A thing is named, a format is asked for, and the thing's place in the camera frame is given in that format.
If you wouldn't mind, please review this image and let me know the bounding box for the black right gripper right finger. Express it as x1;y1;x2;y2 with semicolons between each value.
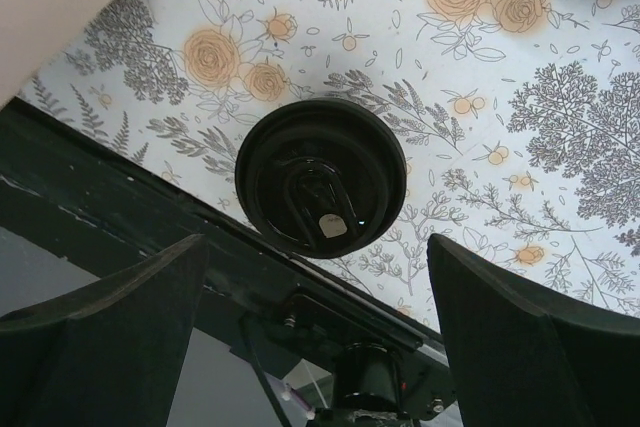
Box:
428;234;639;426

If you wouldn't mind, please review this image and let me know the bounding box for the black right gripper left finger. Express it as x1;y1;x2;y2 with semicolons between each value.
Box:
1;235;208;426

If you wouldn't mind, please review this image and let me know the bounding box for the black plastic cup lid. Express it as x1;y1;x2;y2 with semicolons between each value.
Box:
234;97;407;259

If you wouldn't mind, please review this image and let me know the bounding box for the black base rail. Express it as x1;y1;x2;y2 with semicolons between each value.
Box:
1;100;448;377

